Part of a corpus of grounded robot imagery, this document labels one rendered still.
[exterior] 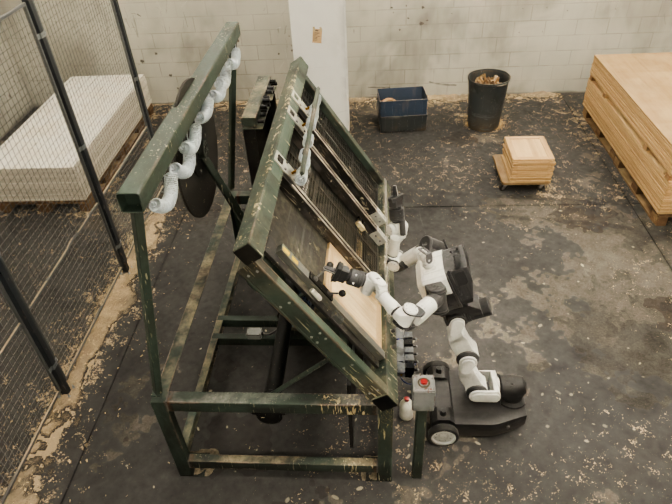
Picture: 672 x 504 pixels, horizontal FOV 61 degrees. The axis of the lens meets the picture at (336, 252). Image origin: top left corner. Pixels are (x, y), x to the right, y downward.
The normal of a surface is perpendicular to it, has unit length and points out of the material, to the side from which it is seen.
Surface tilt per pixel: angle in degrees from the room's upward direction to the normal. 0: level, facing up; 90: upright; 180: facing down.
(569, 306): 0
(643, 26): 90
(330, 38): 90
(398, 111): 90
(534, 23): 90
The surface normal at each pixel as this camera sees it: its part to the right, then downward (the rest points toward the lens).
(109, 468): -0.04, -0.77
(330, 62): -0.04, 0.63
